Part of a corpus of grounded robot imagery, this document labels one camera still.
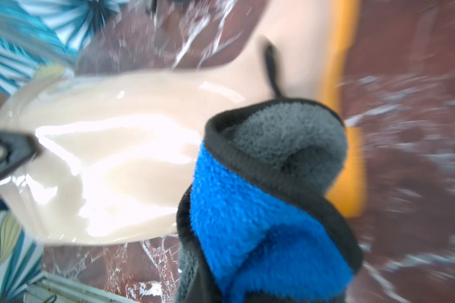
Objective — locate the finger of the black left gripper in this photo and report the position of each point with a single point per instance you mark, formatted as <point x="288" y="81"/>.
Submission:
<point x="17" y="149"/>

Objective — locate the beige rubber boot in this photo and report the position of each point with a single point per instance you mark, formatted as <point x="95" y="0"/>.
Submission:
<point x="118" y="141"/>

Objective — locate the aluminium mounting rail frame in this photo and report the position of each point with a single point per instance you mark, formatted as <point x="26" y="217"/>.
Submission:
<point x="48" y="287"/>

